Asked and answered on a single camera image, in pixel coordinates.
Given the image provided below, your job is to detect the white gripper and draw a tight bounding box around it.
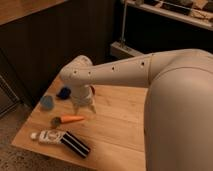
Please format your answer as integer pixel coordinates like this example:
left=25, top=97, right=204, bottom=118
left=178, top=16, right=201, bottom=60
left=71, top=85, right=96, bottom=114

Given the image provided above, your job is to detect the black striped eraser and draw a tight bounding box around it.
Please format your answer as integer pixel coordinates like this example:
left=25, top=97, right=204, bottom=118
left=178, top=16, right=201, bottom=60
left=61, top=132, right=90, bottom=158

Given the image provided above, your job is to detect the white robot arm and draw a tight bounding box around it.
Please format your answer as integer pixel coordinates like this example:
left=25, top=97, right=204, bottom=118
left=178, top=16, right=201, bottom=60
left=59, top=49, right=213, bottom=171

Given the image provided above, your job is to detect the blue ceramic cup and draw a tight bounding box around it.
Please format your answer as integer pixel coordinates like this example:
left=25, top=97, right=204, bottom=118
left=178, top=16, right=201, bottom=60
left=40, top=95, right=54, bottom=110

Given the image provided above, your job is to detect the dark blue plush toy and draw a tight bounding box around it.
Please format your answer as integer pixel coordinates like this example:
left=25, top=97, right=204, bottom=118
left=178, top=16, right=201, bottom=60
left=56, top=87, right=71, bottom=100

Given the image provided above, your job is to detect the orange toy carrot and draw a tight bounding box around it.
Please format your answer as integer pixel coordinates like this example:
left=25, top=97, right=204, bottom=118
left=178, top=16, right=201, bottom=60
left=51, top=115, right=84, bottom=127

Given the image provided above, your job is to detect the white plastic bottle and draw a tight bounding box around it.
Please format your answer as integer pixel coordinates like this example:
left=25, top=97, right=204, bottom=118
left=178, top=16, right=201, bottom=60
left=30, top=130, right=65, bottom=144

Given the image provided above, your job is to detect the metal shelf rack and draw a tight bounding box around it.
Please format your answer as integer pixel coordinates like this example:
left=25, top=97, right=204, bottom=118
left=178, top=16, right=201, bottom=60
left=110, top=0, right=213, bottom=59

